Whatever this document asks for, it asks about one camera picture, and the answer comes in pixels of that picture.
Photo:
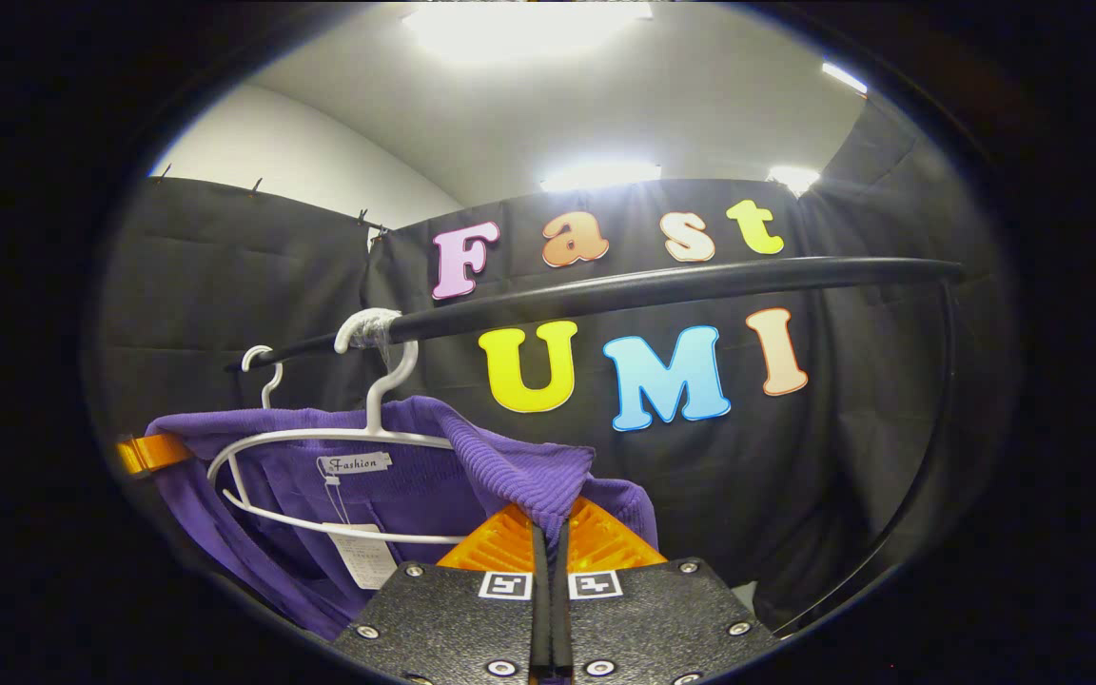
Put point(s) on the black clothes rack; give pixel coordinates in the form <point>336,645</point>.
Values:
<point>662,282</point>

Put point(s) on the black backdrop cloth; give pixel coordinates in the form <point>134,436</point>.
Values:
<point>244,276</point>

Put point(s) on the purple knit garment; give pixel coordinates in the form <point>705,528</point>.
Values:
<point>519,466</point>

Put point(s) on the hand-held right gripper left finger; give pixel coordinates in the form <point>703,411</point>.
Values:
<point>453,628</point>

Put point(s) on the small ceiling light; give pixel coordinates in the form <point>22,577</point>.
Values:
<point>792,179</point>

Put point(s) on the white hanger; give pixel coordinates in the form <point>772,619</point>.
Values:
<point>374,400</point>
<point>269,385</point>

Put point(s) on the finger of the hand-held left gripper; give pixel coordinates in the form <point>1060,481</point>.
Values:
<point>153,454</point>

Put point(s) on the large ceiling light panel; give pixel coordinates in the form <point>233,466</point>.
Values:
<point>519,24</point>

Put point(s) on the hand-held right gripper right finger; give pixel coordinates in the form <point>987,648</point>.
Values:
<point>653,628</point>

